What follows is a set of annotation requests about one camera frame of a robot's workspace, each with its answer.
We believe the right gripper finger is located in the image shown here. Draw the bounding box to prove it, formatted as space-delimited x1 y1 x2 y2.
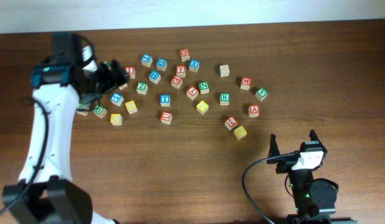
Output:
309 129 323 146
268 134 280 158

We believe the red I block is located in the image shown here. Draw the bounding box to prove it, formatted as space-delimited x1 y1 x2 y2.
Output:
125 66 136 79

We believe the yellow C block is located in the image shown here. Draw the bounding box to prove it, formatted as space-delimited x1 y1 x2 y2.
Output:
110 113 123 126

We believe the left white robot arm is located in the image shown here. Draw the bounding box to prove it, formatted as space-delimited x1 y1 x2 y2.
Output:
2 56 129 223

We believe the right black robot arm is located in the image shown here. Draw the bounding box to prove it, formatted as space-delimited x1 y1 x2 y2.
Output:
267 130 339 223

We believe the yellow block upper left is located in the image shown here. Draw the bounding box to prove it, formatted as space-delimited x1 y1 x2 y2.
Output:
119 83 128 90

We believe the blue 5 block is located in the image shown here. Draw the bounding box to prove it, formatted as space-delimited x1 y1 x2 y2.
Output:
110 93 124 106

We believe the green Z block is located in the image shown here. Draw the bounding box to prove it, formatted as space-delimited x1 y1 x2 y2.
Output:
136 82 149 95

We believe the yellow S block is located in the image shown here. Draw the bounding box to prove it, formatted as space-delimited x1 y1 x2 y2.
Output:
125 100 138 114

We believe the green B block right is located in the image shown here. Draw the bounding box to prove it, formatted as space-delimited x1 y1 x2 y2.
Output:
92 105 107 118

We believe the green b block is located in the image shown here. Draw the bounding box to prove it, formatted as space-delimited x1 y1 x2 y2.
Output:
76 103 89 116
92 105 107 118

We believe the blue H block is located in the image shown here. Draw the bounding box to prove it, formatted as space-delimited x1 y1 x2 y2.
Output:
149 70 161 84

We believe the green B block left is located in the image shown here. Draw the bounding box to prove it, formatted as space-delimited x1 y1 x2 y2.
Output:
76 103 89 116

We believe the yellow block right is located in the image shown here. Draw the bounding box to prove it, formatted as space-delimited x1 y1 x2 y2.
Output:
233 126 248 140

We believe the blue D block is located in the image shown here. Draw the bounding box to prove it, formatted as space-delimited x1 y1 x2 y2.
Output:
156 58 168 72

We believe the red A block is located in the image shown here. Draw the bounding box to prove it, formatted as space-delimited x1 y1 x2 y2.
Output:
248 105 260 118

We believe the blue T block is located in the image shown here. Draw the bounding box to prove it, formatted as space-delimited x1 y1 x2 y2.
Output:
160 95 170 107

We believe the red 3 block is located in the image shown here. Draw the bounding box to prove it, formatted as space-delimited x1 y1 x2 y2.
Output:
225 116 238 131

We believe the red E block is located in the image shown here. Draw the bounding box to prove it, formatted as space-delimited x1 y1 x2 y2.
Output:
170 75 183 89

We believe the green V block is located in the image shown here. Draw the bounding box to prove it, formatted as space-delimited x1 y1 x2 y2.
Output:
255 88 269 101

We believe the red U block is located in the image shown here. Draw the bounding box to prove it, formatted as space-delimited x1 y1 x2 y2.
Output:
160 111 172 124

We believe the red Y block upper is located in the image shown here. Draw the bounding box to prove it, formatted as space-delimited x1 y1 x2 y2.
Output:
176 65 186 78

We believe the red y block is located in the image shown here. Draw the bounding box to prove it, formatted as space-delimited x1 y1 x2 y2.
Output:
176 65 186 78
186 86 199 100

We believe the red C block top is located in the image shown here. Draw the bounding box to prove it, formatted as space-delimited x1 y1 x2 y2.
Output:
180 49 190 62

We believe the green R block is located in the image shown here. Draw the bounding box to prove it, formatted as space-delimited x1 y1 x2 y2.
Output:
220 93 230 106

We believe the red Y block lower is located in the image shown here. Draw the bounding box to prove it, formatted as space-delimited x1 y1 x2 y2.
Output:
186 86 199 100

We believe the red M block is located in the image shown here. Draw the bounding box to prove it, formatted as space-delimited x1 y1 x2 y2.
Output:
240 77 252 90

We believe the blue X block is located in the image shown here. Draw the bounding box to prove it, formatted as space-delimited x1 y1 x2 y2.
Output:
189 60 200 72

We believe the green N block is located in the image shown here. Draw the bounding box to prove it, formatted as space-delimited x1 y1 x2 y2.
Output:
199 82 210 95

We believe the yellow block centre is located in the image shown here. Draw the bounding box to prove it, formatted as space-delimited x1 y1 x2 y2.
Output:
196 100 209 114

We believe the plain wooden block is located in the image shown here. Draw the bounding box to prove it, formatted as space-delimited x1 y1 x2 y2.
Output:
219 65 230 77

